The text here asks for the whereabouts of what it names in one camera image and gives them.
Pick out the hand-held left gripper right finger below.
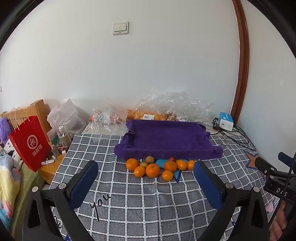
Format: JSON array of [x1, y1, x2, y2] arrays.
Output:
[[194, 160, 270, 241]]

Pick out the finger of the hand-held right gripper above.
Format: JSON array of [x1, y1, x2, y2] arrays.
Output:
[[278, 152, 296, 168], [255, 157, 278, 177]]

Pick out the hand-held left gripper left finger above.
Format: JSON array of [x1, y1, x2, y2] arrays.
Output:
[[22, 160, 100, 241]]

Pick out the purple towel-lined tray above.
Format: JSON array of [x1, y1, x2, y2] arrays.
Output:
[[114, 119, 223, 161]]

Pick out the person's right hand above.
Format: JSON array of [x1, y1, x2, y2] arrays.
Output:
[[269, 203, 296, 241]]

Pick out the wooden nightstand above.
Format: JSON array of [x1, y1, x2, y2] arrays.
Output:
[[37, 153, 66, 184]]

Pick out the clear plastic bottle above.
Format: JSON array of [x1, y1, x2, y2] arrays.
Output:
[[58, 126, 72, 149]]

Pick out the white power adapter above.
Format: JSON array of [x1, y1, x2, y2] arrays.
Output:
[[219, 119, 233, 131]]

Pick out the grey checkered bed sheet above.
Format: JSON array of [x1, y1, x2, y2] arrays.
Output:
[[50, 133, 278, 241]]

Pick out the green bed cover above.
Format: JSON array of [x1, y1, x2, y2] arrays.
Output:
[[9, 162, 44, 234]]

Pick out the crumpled clear plastic bag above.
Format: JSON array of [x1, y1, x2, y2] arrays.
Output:
[[89, 104, 129, 137]]

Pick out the red paper shopping bag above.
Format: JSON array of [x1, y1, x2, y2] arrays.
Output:
[[9, 108, 52, 172]]

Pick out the white translucent plastic bag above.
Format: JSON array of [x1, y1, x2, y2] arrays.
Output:
[[47, 98, 87, 137]]

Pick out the pastel colourful blanket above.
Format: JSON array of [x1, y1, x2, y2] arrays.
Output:
[[0, 153, 21, 232]]

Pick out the white spotted pouch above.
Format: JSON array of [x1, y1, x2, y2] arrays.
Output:
[[3, 138, 22, 163]]

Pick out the clear plastic bag of mandarins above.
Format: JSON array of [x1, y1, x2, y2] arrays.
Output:
[[127, 92, 214, 122]]

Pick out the purple fluffy cloth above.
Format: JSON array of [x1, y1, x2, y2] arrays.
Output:
[[0, 118, 12, 145]]

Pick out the black cables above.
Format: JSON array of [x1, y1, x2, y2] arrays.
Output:
[[201, 117, 257, 151]]

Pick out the brown wooden door frame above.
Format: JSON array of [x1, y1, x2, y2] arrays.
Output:
[[230, 0, 250, 121]]

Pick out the white wall light switch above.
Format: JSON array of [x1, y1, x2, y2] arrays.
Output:
[[112, 22, 129, 36]]

